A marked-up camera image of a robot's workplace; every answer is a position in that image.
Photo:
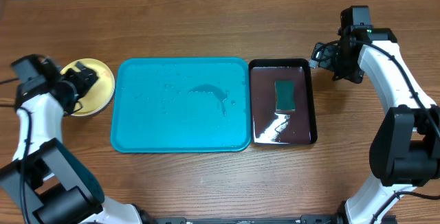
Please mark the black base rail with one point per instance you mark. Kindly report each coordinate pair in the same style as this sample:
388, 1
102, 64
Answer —
304, 219

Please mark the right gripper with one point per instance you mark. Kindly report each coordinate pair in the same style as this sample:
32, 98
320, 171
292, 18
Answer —
356, 76

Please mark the green scrub sponge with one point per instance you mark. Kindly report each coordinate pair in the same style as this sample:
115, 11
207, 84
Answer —
284, 91

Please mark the yellow plate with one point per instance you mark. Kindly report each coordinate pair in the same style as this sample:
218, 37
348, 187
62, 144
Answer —
100, 94

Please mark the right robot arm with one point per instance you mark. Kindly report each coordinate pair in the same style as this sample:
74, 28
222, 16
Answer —
404, 154

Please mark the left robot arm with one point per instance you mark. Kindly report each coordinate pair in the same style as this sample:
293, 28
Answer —
46, 181

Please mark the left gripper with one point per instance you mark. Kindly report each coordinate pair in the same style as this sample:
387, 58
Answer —
84, 83

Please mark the teal plastic tray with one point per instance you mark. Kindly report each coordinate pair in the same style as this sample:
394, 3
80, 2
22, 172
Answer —
181, 105

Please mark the black water basin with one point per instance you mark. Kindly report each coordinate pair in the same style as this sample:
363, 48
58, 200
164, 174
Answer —
270, 126

